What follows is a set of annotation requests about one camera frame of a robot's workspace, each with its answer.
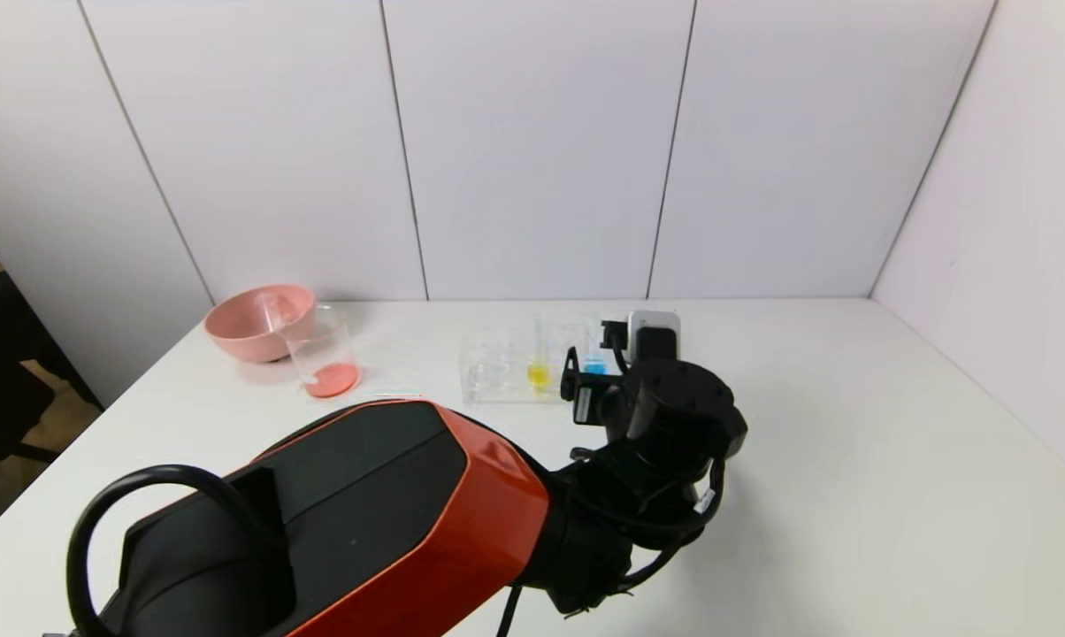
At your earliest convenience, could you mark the clear glass beaker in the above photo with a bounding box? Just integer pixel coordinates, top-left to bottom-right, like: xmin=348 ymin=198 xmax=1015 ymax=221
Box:
xmin=285 ymin=305 xmax=361 ymax=401

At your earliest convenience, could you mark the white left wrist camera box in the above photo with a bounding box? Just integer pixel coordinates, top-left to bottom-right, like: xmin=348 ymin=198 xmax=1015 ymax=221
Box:
xmin=628 ymin=310 xmax=680 ymax=359

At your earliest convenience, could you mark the thick black arm hose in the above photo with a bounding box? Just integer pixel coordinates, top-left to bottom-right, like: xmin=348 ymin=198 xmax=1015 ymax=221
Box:
xmin=66 ymin=465 xmax=272 ymax=637

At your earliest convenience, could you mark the test tube with yellow pigment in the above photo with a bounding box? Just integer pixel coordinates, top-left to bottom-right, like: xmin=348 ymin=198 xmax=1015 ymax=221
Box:
xmin=527 ymin=311 xmax=551 ymax=395

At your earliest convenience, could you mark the test tube with blue pigment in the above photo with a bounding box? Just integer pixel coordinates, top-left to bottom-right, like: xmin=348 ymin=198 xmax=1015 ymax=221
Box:
xmin=584 ymin=314 xmax=609 ymax=376

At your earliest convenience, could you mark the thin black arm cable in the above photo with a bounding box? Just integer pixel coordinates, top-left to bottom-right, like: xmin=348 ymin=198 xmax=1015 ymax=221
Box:
xmin=495 ymin=586 xmax=523 ymax=637

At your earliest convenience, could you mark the clear acrylic test tube rack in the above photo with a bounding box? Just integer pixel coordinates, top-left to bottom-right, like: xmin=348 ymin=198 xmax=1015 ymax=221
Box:
xmin=460 ymin=320 xmax=626 ymax=406

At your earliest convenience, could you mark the pink bowl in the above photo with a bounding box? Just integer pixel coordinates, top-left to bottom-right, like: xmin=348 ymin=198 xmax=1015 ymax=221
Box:
xmin=203 ymin=285 xmax=317 ymax=364

